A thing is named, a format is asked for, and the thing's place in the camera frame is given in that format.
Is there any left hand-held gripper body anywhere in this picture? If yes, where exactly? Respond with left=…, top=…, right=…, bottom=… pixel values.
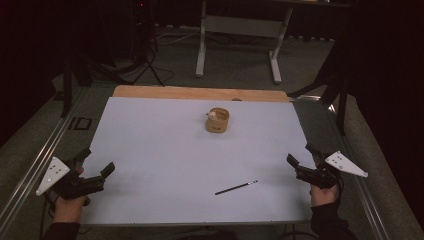
left=35, top=156, right=106, bottom=201

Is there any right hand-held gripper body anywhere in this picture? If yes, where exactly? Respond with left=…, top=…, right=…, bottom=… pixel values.
left=294, top=150, right=369, bottom=190

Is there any person's right hand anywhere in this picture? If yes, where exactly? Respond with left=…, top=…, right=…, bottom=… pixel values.
left=310, top=184, right=341, bottom=208

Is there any person's left hand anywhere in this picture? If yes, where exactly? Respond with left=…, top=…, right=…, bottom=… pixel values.
left=52, top=166, right=91, bottom=224

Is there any black pencil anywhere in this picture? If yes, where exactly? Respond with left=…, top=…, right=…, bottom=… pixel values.
left=214, top=179, right=259, bottom=196

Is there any black metal stand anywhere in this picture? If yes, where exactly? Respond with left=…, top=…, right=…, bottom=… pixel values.
left=287, top=63, right=355, bottom=136

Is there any pale lilac table mat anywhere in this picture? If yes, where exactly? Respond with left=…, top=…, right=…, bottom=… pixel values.
left=80, top=96, right=316, bottom=226

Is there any round wooden pen holder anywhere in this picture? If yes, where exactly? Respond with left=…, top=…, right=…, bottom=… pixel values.
left=204, top=107, right=231, bottom=134

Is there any wooden table board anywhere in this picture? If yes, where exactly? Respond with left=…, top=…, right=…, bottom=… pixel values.
left=112, top=84, right=290, bottom=103

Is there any black tripod stand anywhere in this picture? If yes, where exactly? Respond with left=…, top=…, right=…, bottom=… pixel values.
left=59, top=0, right=168, bottom=118

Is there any aluminium rail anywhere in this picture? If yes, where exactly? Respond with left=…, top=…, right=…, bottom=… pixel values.
left=0, top=87, right=88, bottom=232
left=290, top=94, right=392, bottom=240

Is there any black floor cable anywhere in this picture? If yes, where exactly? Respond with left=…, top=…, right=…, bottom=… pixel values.
left=279, top=223, right=318, bottom=240

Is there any white metal desk frame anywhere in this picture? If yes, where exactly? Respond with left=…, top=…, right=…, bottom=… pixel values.
left=195, top=0, right=295, bottom=85

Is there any white floor cable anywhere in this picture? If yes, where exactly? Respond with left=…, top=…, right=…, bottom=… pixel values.
left=153, top=30, right=202, bottom=46

